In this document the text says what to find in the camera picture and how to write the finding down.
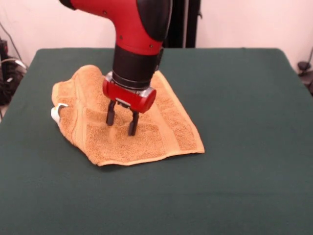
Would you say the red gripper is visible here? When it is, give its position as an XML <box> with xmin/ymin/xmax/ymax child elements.
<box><xmin>102</xmin><ymin>71</ymin><xmax>157</xmax><ymax>137</ymax></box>

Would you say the orange terry towel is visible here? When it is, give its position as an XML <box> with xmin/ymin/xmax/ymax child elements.
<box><xmin>50</xmin><ymin>64</ymin><xmax>205</xmax><ymax>167</ymax></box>

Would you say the dark green table cloth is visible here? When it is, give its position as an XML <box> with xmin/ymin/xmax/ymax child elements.
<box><xmin>0</xmin><ymin>47</ymin><xmax>313</xmax><ymax>235</ymax></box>

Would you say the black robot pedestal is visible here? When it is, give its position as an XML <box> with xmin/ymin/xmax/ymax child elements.
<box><xmin>162</xmin><ymin>0</ymin><xmax>202</xmax><ymax>48</ymax></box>

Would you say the tangled black cable bundle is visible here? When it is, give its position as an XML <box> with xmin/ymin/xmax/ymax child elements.
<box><xmin>0</xmin><ymin>22</ymin><xmax>28</xmax><ymax>106</ymax></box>

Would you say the black wall power adapter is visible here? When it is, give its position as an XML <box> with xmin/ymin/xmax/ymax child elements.
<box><xmin>0</xmin><ymin>39</ymin><xmax>9</xmax><ymax>62</ymax></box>

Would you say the black clamp with cable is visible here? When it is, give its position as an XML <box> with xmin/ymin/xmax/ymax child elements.
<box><xmin>296</xmin><ymin>46</ymin><xmax>313</xmax><ymax>96</ymax></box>

